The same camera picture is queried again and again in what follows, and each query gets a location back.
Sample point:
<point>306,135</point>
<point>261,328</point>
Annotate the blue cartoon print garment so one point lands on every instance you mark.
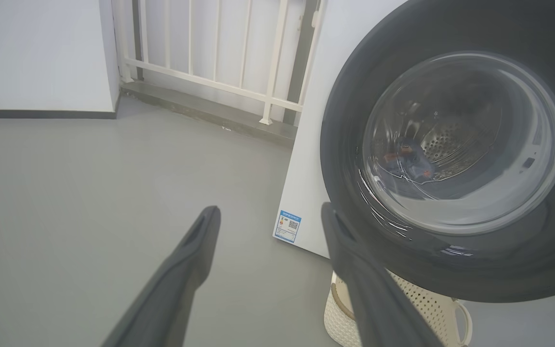
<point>410,161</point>

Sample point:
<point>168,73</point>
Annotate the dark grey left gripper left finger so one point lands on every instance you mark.
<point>176,289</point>

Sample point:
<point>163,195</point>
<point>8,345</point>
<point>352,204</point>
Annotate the round black glass washer door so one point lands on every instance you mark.
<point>345,120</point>

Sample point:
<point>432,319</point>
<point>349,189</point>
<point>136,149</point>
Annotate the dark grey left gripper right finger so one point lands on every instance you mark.
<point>374,303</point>

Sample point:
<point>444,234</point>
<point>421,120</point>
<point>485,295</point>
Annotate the cream perforated laundry basket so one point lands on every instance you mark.
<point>427,303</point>

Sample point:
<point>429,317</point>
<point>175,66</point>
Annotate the white front-load washing machine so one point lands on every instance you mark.
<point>316,120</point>

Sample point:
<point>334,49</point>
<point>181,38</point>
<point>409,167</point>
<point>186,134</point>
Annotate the blue energy label sticker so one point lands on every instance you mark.
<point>288,226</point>

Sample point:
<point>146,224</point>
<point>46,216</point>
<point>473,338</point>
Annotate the white metal railing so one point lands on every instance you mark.
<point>200,81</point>

